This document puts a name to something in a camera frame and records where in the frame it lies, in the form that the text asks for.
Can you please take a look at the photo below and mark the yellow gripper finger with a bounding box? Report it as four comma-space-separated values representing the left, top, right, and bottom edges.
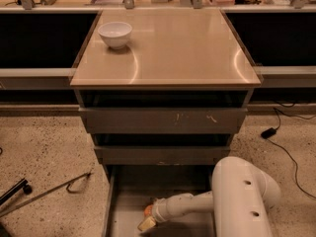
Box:
137, 216, 157, 231

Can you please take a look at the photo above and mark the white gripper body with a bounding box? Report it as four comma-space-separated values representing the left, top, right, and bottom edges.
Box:
151, 194, 193, 223

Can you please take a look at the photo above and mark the orange fruit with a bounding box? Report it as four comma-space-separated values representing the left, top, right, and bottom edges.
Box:
144, 204, 153, 217

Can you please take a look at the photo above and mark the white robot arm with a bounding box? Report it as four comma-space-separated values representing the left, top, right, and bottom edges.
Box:
138, 156, 281, 237

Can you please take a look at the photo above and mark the bottom grey open drawer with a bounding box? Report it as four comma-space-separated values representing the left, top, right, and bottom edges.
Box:
102, 165, 216, 237

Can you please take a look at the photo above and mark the middle grey drawer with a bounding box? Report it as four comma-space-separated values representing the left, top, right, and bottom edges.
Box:
93, 133, 232, 165

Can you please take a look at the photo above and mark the top grey drawer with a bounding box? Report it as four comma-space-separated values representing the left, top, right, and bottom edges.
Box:
78, 90, 249, 135

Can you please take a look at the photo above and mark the grey drawer cabinet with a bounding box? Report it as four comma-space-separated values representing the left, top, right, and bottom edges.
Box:
69, 7, 264, 237

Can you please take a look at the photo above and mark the metal hook rod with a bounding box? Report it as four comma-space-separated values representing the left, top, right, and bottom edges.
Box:
0, 172, 92, 218

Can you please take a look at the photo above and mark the black caster leg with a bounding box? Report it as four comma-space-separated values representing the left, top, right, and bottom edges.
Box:
0, 179, 33, 205

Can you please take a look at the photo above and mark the white ceramic bowl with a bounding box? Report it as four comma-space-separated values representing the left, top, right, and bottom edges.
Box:
98, 22, 132, 49

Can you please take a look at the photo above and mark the black power adapter with cable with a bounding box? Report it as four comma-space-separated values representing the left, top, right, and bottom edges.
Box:
261, 107, 316, 199

